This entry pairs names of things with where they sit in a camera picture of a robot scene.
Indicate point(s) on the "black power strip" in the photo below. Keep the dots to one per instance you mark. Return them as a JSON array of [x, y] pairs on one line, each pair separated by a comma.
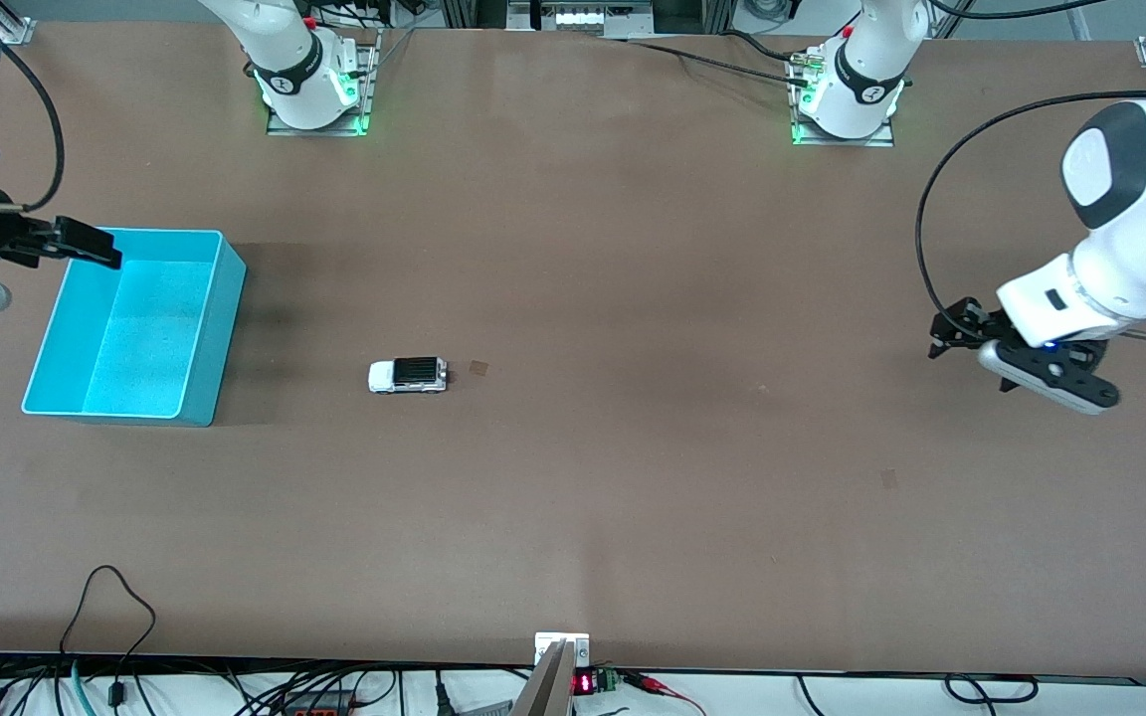
[[319, 710]]

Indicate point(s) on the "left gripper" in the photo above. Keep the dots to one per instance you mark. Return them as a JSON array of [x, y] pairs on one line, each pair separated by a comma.
[[973, 324]]

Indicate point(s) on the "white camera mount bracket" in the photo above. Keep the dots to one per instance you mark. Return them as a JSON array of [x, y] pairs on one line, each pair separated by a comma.
[[578, 641]]

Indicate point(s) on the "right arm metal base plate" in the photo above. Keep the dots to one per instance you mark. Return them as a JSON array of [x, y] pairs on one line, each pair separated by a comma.
[[372, 94]]

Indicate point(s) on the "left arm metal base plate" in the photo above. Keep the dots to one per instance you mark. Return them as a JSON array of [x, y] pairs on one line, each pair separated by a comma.
[[881, 141]]

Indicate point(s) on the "teal plastic bin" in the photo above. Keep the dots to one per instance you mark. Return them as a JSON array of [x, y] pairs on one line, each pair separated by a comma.
[[145, 328]]

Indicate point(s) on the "red clip lead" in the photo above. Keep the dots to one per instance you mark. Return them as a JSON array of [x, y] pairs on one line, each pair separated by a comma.
[[648, 682]]

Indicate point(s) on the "white jeep toy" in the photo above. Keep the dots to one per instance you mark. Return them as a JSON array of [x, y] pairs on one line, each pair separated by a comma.
[[404, 376]]

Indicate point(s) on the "aluminium frame with device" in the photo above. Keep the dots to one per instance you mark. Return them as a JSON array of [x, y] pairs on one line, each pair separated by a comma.
[[583, 18]]

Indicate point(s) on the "red digit display module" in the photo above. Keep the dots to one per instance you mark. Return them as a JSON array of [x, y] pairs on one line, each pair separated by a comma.
[[584, 683]]

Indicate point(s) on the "grey aluminium camera bar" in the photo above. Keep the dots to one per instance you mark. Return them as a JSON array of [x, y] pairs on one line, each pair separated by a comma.
[[545, 691]]

